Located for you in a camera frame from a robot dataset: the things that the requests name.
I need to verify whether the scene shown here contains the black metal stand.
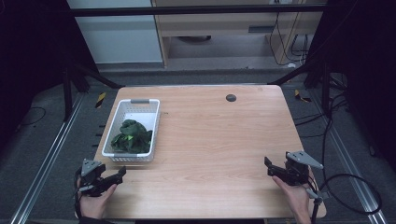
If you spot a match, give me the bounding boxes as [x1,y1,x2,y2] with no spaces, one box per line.
[61,61,126,123]
[268,57,332,117]

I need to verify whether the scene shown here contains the green leafy vegetable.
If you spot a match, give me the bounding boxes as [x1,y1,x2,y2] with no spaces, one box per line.
[110,119,154,155]

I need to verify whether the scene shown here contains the light wooden desk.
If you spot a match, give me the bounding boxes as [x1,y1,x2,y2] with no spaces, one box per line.
[150,0,329,68]

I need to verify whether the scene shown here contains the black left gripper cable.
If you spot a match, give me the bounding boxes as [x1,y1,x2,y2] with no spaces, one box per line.
[73,168,84,219]

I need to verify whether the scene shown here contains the black hanging desk cables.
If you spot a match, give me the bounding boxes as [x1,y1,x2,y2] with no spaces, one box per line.
[268,11,310,67]

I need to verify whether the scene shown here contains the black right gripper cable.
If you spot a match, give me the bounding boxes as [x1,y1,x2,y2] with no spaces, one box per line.
[306,173,383,224]

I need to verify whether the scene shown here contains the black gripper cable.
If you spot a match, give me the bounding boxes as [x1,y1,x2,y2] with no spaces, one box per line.
[73,168,84,219]
[306,173,383,224]

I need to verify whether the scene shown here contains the white plastic basket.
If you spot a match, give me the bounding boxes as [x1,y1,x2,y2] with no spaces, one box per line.
[101,98,162,163]

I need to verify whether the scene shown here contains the black floor cables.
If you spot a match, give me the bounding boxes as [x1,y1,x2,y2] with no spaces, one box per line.
[293,91,350,140]

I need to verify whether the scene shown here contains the yellow black striped tape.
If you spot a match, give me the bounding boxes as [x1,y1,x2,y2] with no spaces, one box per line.
[94,91,107,109]
[293,89,313,104]

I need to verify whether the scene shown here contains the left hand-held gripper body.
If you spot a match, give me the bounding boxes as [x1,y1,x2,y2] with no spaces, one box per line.
[78,158,108,198]

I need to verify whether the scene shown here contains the black curtain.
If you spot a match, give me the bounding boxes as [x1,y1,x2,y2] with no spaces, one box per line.
[0,0,100,153]
[306,0,396,174]

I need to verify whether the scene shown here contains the white cabinet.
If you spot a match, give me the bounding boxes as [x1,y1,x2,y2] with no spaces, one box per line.
[66,0,164,65]

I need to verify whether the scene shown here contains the aluminium floor rail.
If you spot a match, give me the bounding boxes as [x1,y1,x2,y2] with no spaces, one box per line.
[309,89,389,224]
[8,92,86,224]

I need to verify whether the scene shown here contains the black horizontal frame bar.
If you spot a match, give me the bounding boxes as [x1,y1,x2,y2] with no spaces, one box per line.
[69,3,326,18]

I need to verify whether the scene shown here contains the thin black floor cable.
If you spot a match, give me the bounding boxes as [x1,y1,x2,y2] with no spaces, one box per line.
[18,105,48,128]

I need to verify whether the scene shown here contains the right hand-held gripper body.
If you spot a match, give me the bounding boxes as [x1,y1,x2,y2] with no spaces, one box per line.
[283,150,325,187]

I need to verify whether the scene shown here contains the person's right hand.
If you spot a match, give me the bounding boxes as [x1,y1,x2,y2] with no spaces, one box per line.
[271,167,315,220]

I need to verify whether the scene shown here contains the person's left hand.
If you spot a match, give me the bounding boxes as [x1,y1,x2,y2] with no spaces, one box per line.
[77,178,119,220]

